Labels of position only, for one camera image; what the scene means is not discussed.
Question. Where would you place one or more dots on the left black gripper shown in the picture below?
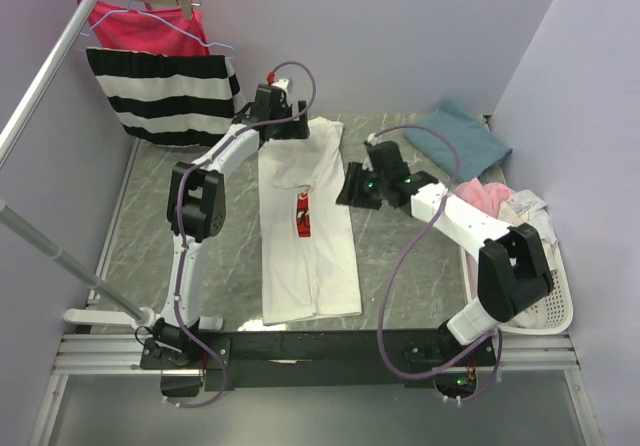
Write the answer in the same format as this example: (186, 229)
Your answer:
(295, 130)

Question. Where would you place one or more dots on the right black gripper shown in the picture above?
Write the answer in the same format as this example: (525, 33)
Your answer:
(355, 173)

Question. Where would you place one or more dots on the white coca cola t shirt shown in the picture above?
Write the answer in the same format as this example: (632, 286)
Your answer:
(309, 267)

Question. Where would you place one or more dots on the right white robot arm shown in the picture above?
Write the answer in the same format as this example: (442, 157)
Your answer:
(513, 273)

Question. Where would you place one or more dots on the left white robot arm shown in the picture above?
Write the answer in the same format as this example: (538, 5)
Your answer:
(196, 207)

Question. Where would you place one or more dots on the folded blue t shirt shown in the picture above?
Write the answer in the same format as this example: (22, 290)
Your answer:
(478, 149)

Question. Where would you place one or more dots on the black and white striped garment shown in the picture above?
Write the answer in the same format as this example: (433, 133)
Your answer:
(176, 101)

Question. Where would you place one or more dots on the pile of white clothes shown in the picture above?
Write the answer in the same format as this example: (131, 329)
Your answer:
(513, 207)

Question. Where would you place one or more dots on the pink red garment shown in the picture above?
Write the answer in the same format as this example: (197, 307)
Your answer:
(161, 32)

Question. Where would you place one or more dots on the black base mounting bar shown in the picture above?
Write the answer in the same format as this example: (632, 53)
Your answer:
(263, 359)

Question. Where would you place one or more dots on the white laundry basket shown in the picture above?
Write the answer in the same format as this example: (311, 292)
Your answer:
(554, 313)

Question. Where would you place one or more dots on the white rack foot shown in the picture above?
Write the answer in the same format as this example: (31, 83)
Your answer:
(107, 318)

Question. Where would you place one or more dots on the silver clothes rack pole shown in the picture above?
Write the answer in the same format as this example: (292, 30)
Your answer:
(9, 137)

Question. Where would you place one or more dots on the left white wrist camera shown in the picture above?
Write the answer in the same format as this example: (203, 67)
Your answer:
(283, 83)

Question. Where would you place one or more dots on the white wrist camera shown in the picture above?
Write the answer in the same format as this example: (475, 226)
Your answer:
(283, 83)
(372, 140)

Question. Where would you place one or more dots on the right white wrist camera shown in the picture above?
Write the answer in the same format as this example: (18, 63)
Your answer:
(372, 140)

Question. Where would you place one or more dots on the light blue wire hanger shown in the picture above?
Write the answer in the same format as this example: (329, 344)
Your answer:
(226, 50)

